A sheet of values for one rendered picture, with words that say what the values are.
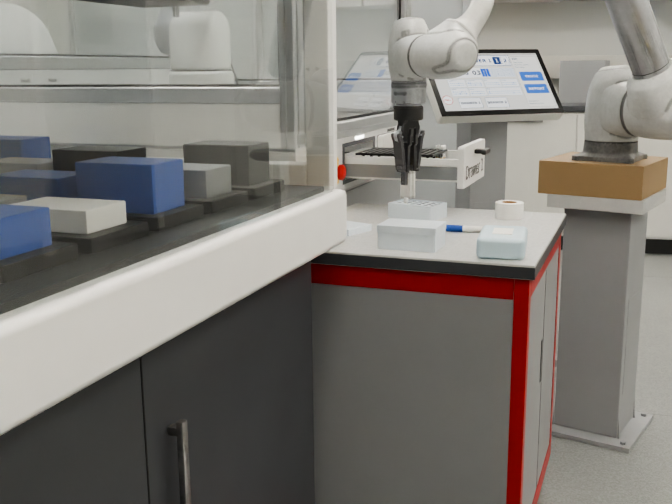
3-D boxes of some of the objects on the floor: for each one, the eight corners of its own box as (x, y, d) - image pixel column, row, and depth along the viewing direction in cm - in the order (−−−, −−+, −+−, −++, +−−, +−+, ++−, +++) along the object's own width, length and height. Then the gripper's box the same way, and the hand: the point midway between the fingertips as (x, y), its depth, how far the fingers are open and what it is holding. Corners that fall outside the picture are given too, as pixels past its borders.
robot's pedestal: (653, 418, 276) (670, 188, 260) (628, 453, 251) (646, 201, 235) (563, 400, 292) (574, 182, 276) (532, 431, 267) (542, 193, 251)
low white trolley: (553, 483, 234) (566, 213, 218) (520, 616, 177) (535, 265, 161) (355, 452, 254) (354, 202, 238) (269, 563, 197) (260, 246, 181)
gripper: (410, 103, 221) (409, 193, 226) (381, 105, 210) (380, 200, 215) (435, 103, 216) (433, 195, 221) (406, 106, 205) (405, 202, 210)
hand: (407, 184), depth 217 cm, fingers closed, pressing on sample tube
